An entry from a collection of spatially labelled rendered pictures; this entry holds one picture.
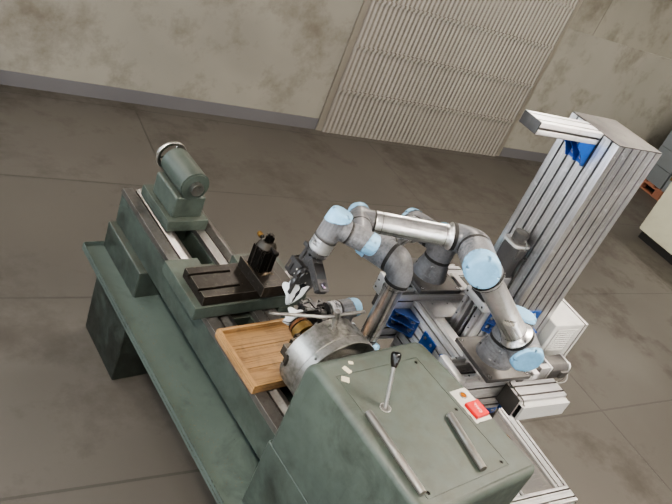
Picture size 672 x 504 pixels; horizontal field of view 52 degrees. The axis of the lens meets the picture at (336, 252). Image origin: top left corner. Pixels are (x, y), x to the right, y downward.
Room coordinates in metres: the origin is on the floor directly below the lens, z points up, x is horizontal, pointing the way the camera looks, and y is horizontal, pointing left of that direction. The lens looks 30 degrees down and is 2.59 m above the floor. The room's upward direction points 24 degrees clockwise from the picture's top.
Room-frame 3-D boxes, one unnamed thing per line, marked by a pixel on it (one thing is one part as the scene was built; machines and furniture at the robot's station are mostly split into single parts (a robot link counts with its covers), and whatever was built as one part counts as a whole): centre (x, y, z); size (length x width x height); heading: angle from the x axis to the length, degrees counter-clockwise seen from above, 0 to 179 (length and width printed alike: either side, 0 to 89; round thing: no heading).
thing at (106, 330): (2.70, 0.75, 0.34); 0.44 x 0.40 x 0.68; 137
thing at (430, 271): (2.59, -0.40, 1.21); 0.15 x 0.15 x 0.10
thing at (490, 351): (2.20, -0.71, 1.21); 0.15 x 0.15 x 0.10
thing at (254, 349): (2.04, 0.06, 0.89); 0.36 x 0.30 x 0.04; 137
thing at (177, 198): (2.68, 0.76, 1.01); 0.30 x 0.20 x 0.29; 47
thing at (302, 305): (2.11, -0.01, 1.08); 0.12 x 0.09 x 0.08; 137
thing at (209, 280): (2.28, 0.31, 0.95); 0.43 x 0.18 x 0.04; 137
